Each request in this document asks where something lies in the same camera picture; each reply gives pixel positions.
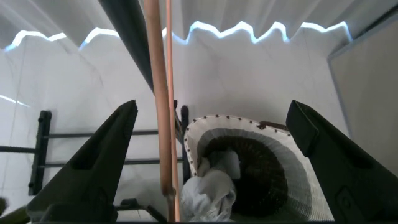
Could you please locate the pale grey garment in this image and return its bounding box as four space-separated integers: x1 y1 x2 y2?
179 149 242 222

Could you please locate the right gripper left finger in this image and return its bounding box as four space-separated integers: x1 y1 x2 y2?
26 99 139 222

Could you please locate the white laundry basket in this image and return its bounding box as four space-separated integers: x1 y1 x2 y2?
183 114 336 222

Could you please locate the white curtain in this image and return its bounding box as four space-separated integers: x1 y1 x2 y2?
0 0 398 52

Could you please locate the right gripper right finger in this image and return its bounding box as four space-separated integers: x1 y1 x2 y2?
285 99 398 222

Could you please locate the black clothes rack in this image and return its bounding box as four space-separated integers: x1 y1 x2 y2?
0 0 191 197

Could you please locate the pink clothes hanger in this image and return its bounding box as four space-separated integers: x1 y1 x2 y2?
143 0 182 222

